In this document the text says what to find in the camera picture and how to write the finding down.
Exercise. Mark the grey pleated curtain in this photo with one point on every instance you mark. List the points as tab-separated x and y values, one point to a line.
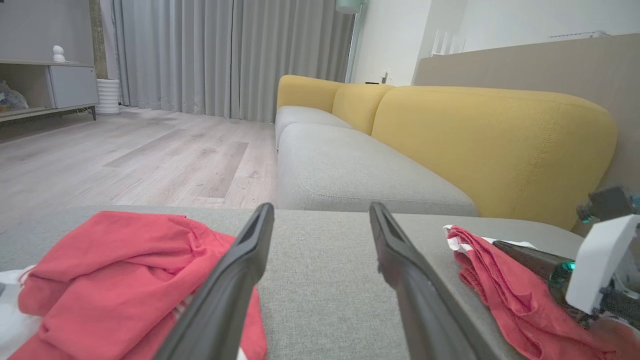
225	55

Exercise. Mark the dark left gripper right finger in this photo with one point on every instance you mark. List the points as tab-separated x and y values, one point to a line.
425	310

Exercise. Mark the yellow sofa backrest cushion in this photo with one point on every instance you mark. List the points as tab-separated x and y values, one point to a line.
305	92
357	105

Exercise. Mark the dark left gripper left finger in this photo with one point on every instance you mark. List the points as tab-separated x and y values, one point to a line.
225	290

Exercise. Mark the grey low cabinet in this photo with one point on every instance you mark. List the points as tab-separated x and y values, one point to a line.
70	87

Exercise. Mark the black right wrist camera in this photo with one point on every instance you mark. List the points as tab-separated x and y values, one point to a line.
607	202

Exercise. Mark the white ribbed vase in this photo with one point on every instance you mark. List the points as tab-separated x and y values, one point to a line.
108	97

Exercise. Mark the small white figurine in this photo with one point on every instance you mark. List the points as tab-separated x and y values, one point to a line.
58	54

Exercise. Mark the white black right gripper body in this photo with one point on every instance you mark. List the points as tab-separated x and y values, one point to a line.
605	255

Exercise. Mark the red and white garment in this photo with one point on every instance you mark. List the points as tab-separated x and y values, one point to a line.
125	260

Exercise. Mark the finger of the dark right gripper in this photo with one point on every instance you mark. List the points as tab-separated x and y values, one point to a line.
535	260

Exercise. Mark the small grey sofa seat cushion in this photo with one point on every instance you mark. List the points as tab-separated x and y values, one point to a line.
300	117

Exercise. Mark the white router with antennas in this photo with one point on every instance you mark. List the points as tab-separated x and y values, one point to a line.
447	45

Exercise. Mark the large yellow sofa backrest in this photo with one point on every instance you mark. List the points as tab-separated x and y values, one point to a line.
490	145

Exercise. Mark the crumpled grey bag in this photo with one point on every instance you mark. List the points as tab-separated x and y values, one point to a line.
11	97

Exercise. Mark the pale green floor lamp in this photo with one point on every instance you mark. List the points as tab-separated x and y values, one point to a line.
350	10

